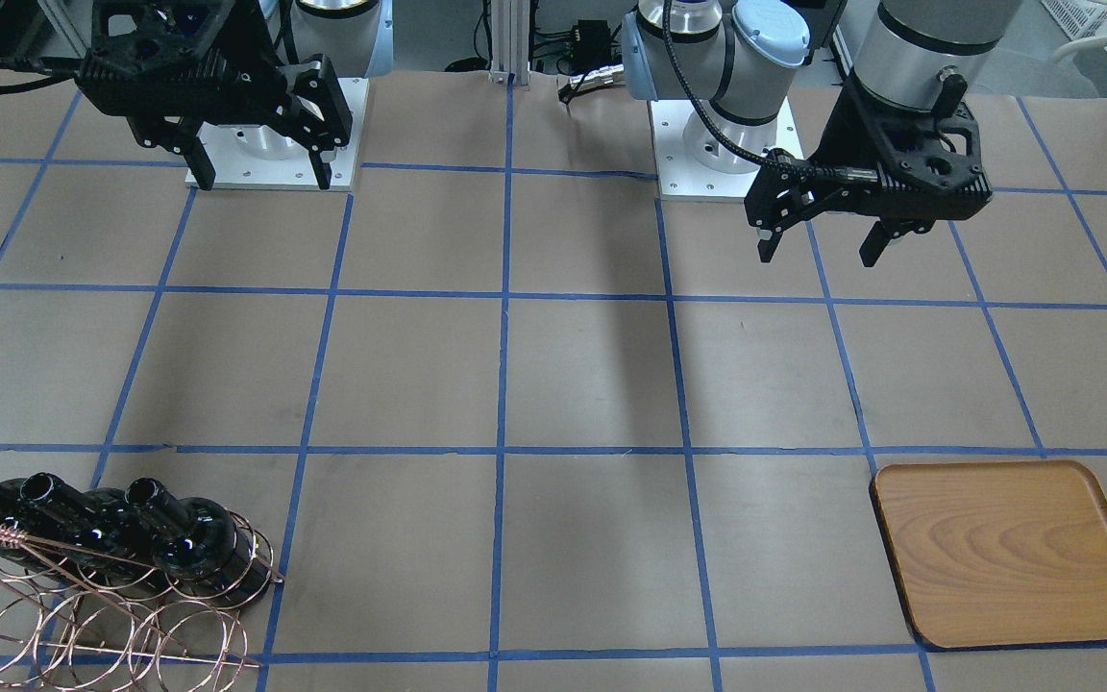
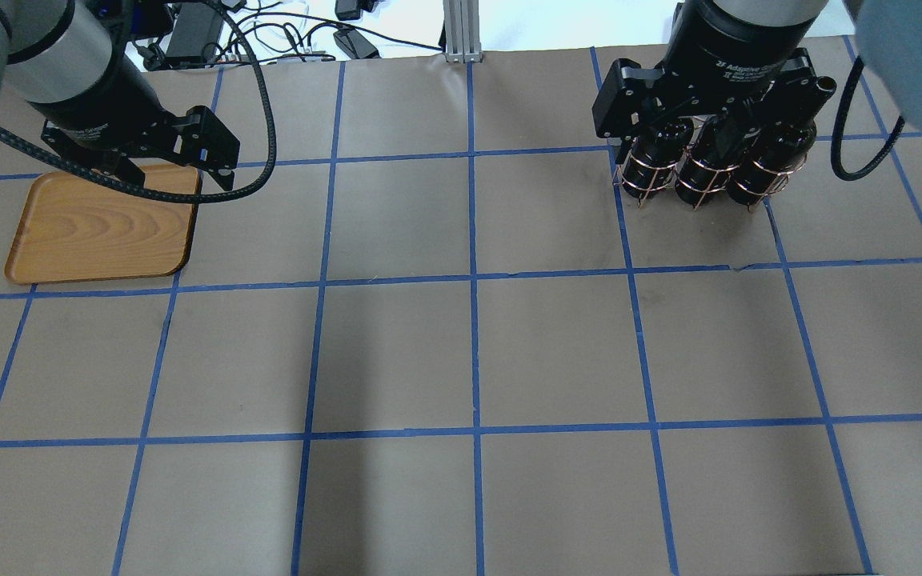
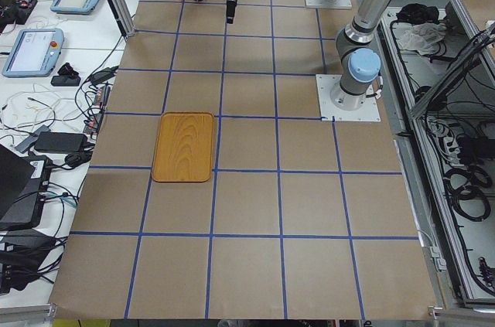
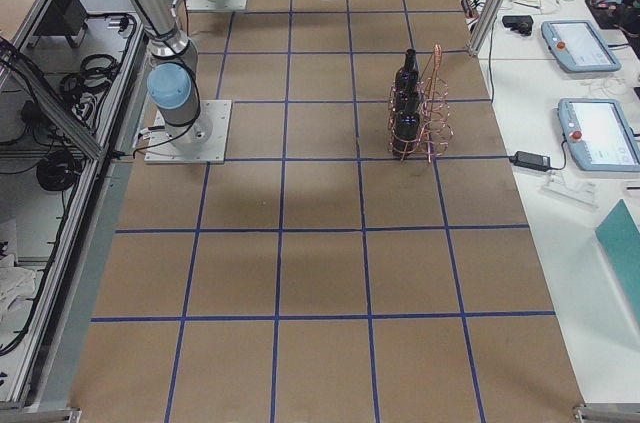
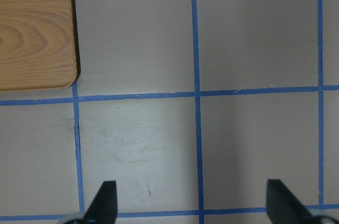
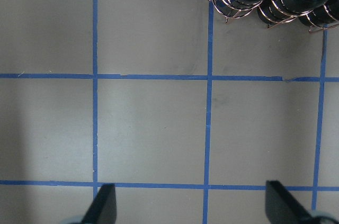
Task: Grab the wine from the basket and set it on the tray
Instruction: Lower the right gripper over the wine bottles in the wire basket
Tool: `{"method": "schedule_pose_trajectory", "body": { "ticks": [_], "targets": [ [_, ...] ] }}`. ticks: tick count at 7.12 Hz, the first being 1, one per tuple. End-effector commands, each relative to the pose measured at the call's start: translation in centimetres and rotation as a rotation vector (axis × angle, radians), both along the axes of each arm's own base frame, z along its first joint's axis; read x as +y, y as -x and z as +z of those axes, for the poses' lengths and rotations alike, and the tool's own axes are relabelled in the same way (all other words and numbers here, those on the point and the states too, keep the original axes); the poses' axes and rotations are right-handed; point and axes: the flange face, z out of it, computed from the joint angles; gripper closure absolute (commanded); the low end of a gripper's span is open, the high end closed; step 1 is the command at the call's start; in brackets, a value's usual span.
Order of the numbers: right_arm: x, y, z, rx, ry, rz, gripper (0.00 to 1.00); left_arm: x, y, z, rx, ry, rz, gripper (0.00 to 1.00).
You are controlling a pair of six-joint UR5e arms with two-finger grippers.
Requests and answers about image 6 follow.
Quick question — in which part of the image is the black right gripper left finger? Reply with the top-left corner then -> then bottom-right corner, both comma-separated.
82,184 -> 117,224

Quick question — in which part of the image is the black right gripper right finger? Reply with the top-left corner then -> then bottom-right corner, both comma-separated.
265,181 -> 318,224

